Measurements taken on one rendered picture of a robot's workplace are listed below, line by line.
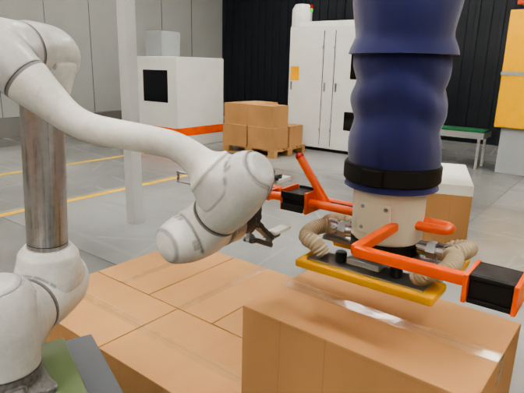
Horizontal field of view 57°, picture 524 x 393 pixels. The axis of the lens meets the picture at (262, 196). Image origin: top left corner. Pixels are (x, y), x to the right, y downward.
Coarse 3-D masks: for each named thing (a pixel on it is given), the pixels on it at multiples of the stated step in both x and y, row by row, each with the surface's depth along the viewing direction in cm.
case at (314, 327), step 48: (288, 288) 141; (336, 288) 142; (288, 336) 122; (336, 336) 116; (384, 336) 117; (432, 336) 117; (480, 336) 118; (288, 384) 125; (336, 384) 115; (384, 384) 107; (432, 384) 100; (480, 384) 100
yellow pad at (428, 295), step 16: (304, 256) 122; (336, 256) 117; (320, 272) 116; (336, 272) 114; (352, 272) 112; (368, 272) 112; (384, 272) 112; (400, 272) 108; (384, 288) 107; (400, 288) 105; (416, 288) 104; (432, 288) 106; (432, 304) 101
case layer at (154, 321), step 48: (96, 288) 228; (144, 288) 229; (192, 288) 231; (240, 288) 232; (48, 336) 205; (96, 336) 188; (144, 336) 189; (192, 336) 190; (240, 336) 191; (144, 384) 166; (192, 384) 161; (240, 384) 162
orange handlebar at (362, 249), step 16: (272, 192) 136; (320, 208) 127; (336, 208) 123; (416, 224) 111; (432, 224) 110; (448, 224) 111; (368, 240) 99; (368, 256) 93; (384, 256) 91; (400, 256) 91; (416, 272) 88; (432, 272) 86; (448, 272) 84; (464, 272) 84
